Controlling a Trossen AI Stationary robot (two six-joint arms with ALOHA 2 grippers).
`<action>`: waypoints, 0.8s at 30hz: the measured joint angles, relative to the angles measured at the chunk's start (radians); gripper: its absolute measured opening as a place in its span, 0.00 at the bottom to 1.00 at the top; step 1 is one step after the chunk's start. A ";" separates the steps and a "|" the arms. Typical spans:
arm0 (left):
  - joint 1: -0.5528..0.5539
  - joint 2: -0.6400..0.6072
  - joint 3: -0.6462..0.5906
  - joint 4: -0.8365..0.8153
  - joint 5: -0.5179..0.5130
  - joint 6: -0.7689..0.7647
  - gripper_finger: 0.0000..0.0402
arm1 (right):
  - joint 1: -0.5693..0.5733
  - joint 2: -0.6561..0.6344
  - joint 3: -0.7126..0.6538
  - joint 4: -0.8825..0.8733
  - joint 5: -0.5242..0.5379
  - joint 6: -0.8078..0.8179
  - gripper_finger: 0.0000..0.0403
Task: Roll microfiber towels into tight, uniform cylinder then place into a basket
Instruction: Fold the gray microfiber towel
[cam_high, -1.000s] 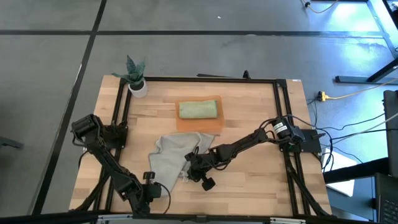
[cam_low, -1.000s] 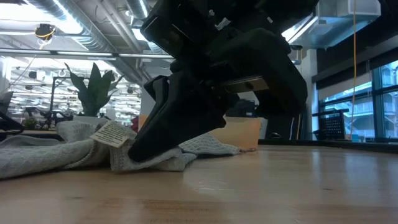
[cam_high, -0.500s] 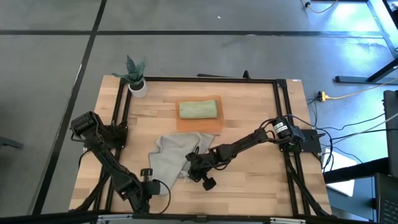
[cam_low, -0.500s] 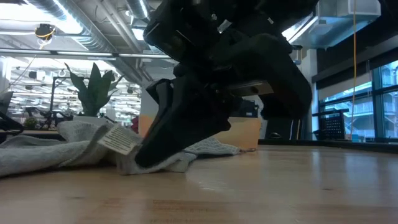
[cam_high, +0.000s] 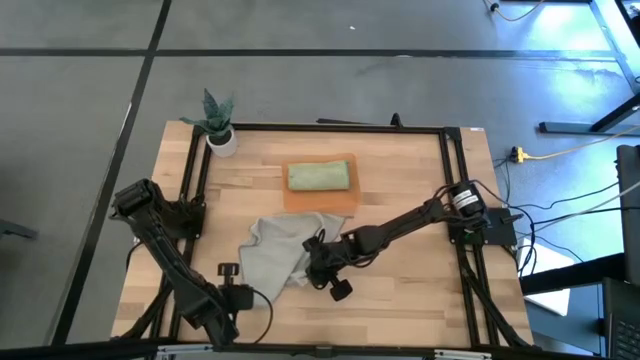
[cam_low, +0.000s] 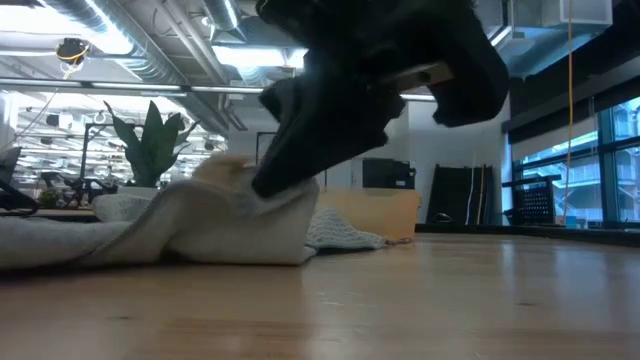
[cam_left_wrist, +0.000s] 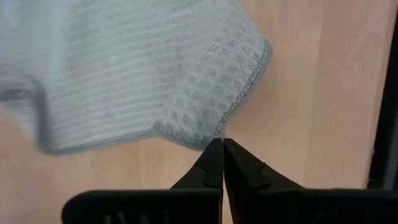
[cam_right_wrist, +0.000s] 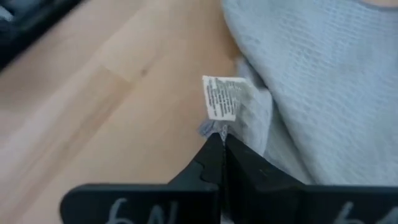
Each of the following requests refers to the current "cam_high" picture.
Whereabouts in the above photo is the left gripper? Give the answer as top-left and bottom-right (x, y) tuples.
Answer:
(214, 262), (250, 321)

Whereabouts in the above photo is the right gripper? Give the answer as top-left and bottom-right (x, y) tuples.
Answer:
(302, 235), (354, 302)

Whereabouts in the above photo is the grey waffle microfiber towel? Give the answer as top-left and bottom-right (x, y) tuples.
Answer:
(238, 211), (347, 306)

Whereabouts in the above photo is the green microfiber towel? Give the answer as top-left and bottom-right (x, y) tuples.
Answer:
(286, 159), (351, 193)

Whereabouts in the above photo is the snake plant in white pot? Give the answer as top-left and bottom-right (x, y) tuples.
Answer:
(178, 88), (239, 159)

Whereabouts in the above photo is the black crossbar with silver brackets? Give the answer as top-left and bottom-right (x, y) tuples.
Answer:
(0, 338), (640, 360)

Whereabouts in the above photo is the grey furniture foot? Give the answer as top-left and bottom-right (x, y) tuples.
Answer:
(0, 218), (39, 240)

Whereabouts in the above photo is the black laptop keyboard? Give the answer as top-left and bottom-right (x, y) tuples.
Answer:
(599, 277), (640, 360)

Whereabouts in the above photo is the black monitor back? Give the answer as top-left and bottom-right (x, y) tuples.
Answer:
(615, 143), (640, 287)

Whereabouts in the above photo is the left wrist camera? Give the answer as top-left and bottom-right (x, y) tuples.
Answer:
(231, 283), (255, 310)

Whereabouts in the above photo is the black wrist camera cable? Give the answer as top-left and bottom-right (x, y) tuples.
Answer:
(247, 288), (275, 346)

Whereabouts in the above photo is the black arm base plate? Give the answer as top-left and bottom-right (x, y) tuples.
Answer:
(447, 207), (519, 247)
(133, 196), (207, 240)

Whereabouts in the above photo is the black aluminium table frame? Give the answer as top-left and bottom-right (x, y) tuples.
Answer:
(112, 122), (534, 351)

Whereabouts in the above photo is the yellow extension cord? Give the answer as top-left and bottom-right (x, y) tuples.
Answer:
(509, 124), (640, 165)

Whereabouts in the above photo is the black desk leg frame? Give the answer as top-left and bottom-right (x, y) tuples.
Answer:
(538, 0), (640, 135)

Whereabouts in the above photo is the grey floor cable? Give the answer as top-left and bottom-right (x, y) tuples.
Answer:
(537, 180), (640, 226)

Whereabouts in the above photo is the yellow cable with black plug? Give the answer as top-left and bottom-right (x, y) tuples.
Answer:
(482, 0), (546, 24)

